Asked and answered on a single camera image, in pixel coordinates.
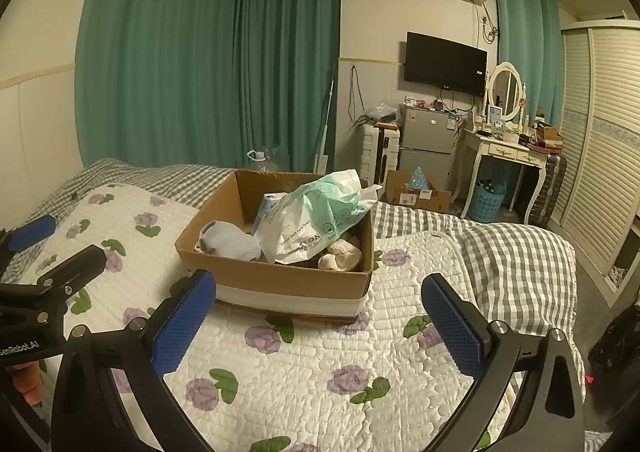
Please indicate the black bag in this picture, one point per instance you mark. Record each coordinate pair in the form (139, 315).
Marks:
(617, 342)

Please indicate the black wall television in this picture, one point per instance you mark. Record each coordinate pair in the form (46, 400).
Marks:
(445, 62)

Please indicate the small grey fridge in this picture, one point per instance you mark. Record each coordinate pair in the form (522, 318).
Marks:
(427, 142)

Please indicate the open cardboard floor box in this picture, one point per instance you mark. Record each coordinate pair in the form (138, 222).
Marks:
(400, 192)

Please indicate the white mop pole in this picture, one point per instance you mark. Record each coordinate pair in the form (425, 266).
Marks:
(327, 122)

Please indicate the narrow teal curtain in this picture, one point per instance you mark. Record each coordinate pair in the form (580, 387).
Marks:
(527, 42)

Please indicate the white oval mirror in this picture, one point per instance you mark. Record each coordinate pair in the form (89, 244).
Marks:
(506, 90)

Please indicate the blue plastic basket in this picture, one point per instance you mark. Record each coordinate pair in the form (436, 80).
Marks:
(487, 202)

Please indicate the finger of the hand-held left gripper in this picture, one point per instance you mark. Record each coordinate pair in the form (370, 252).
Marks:
(32, 232)
(75, 268)

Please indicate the white green towel pack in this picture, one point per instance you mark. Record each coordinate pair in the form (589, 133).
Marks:
(310, 217)

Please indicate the blue tissue pack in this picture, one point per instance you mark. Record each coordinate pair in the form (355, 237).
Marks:
(267, 212)

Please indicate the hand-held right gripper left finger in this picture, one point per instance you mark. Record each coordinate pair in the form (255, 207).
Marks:
(182, 327)

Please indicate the dark suitcase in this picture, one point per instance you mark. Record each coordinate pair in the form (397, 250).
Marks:
(550, 187)

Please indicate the white dressing table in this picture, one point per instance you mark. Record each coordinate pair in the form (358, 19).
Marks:
(500, 147)

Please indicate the white slatted wardrobe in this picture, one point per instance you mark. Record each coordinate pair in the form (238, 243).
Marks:
(605, 157)

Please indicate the crumpled clear plastic bag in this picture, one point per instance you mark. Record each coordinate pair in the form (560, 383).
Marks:
(279, 157)

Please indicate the person's left hand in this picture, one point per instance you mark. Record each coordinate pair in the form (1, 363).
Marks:
(27, 384)

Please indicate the light blue sock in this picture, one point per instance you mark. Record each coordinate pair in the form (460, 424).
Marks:
(230, 242)

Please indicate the small brown box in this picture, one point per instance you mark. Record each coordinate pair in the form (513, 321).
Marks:
(549, 135)

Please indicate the brown cardboard box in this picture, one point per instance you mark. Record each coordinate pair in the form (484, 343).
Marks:
(280, 282)

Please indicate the clear water bottle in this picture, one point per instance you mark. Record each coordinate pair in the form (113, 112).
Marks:
(257, 160)

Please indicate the cream sock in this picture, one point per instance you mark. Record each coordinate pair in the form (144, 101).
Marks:
(342, 257)

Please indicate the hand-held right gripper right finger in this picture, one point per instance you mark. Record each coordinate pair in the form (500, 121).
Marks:
(452, 327)

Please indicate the wide teal curtain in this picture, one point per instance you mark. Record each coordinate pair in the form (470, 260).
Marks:
(160, 57)

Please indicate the white suitcase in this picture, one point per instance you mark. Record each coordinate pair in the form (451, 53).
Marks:
(372, 152)

